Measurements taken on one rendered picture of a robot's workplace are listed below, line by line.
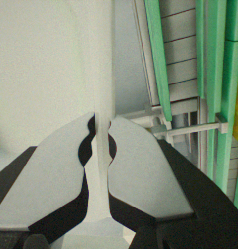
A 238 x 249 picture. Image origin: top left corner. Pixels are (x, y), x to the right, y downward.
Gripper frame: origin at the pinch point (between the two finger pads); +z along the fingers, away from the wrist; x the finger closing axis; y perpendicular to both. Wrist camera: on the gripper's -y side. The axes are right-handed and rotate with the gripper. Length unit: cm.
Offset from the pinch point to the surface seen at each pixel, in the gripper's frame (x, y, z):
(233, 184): 33, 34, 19
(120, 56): 3.9, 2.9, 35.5
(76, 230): -21, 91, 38
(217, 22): 14.0, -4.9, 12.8
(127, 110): 5.3, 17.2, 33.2
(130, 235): 7, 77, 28
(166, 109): 9.5, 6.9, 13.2
